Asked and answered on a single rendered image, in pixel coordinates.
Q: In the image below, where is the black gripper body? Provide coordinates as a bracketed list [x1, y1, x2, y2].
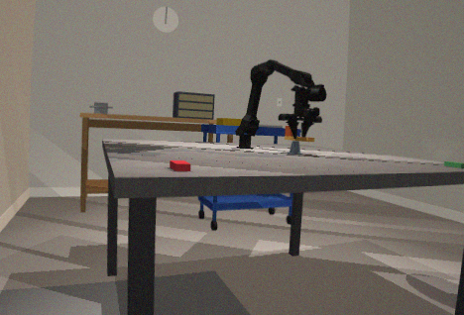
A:
[279, 101, 322, 123]

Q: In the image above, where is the red rectangular block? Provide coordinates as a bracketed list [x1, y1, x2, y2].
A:
[170, 160, 190, 171]

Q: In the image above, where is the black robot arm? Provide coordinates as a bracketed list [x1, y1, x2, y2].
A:
[235, 60, 327, 149]

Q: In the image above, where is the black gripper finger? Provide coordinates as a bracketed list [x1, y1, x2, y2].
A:
[301, 123, 314, 137]
[287, 122, 299, 139]

